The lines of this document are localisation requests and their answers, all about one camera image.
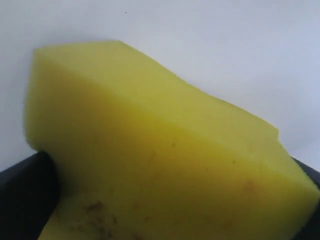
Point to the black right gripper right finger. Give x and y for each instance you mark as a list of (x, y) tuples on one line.
[(313, 174)]

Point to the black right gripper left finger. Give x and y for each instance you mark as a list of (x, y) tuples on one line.
[(29, 193)]

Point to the yellow sponge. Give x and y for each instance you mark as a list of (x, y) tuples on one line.
[(143, 155)]

